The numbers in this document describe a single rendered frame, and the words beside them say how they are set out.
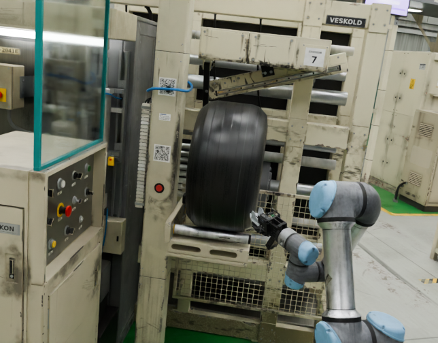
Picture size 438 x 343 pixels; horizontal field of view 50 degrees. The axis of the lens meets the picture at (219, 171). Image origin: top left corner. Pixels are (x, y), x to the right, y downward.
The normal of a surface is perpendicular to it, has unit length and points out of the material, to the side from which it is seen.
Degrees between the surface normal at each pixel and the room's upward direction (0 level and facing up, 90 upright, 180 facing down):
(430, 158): 90
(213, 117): 35
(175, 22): 90
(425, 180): 90
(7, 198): 90
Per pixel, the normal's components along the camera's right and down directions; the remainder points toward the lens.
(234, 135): -0.02, -0.44
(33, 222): -0.11, 0.23
